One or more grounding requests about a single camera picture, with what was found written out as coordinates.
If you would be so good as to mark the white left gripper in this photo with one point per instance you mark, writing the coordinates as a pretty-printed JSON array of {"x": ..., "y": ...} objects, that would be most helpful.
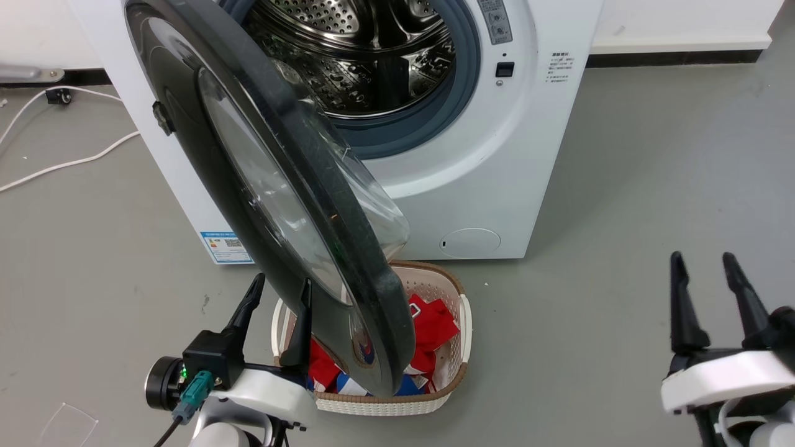
[{"x": 273, "y": 391}]

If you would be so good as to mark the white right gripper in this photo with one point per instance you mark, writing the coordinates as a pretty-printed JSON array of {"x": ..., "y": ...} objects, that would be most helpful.
[{"x": 726, "y": 379}]

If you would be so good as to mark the dark grey round washer door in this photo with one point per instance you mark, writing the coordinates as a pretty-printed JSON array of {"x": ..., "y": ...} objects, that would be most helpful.
[{"x": 205, "y": 155}]

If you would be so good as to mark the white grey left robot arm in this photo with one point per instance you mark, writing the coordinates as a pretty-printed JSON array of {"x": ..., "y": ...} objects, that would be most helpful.
[{"x": 220, "y": 431}]

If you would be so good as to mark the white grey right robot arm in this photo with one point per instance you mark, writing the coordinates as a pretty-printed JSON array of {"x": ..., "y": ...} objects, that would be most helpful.
[{"x": 754, "y": 428}]

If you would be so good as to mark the white front-load washing machine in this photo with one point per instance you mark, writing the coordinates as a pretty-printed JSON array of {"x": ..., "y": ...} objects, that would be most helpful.
[{"x": 484, "y": 161}]

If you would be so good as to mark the grey rubber door gasket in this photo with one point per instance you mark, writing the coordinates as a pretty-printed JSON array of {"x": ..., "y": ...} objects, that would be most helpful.
[{"x": 463, "y": 81}]

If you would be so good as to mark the black door latch socket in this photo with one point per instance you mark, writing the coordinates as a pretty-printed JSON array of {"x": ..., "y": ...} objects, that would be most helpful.
[{"x": 505, "y": 69}]

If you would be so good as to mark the blue white energy label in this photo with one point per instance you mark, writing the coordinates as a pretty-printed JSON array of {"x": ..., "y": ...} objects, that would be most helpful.
[{"x": 225, "y": 247}]

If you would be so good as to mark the blue and white garment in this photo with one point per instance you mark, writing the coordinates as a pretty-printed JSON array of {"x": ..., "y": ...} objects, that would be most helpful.
[{"x": 410, "y": 385}]

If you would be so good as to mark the red garment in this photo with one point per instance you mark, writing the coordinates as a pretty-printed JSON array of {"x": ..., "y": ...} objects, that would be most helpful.
[{"x": 435, "y": 326}]

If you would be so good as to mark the beige woven plastic laundry basket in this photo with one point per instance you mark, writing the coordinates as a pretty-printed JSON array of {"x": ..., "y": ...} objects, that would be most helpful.
[{"x": 456, "y": 372}]

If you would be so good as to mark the round white filter cover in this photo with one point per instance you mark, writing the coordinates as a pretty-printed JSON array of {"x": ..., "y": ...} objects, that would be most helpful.
[{"x": 470, "y": 243}]

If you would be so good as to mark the stainless steel washer drum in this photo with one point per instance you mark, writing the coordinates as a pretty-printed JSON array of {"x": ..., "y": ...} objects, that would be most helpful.
[{"x": 366, "y": 56}]

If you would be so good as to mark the grey warning sticker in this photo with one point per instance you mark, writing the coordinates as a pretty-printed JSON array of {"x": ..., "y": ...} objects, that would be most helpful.
[{"x": 495, "y": 22}]

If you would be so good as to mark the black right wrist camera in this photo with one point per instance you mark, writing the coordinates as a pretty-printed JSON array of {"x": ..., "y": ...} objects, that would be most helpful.
[{"x": 785, "y": 335}]

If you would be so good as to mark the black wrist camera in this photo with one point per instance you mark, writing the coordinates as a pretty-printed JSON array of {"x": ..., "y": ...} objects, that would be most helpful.
[
  {"x": 208, "y": 360},
  {"x": 785, "y": 335}
]

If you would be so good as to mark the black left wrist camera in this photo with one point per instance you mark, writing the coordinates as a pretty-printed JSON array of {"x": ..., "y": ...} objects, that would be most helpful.
[{"x": 208, "y": 360}]

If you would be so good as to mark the grey metal bracket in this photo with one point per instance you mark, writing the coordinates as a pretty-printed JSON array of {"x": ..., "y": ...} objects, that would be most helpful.
[{"x": 31, "y": 74}]

